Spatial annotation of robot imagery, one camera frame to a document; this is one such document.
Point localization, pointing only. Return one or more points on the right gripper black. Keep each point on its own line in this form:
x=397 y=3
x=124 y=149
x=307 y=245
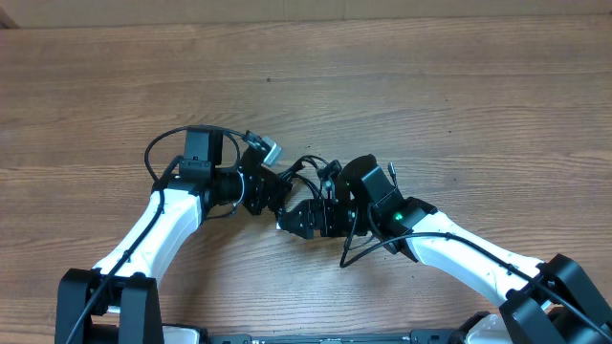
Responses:
x=324 y=209

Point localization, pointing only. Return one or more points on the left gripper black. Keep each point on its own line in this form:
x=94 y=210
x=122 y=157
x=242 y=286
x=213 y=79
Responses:
x=263 y=190

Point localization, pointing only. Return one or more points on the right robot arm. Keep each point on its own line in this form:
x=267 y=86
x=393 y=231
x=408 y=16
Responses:
x=538 y=302

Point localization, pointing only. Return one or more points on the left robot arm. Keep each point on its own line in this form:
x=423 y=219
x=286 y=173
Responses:
x=117 y=300

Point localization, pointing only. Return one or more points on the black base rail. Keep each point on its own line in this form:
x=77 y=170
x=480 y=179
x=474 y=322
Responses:
x=436 y=336

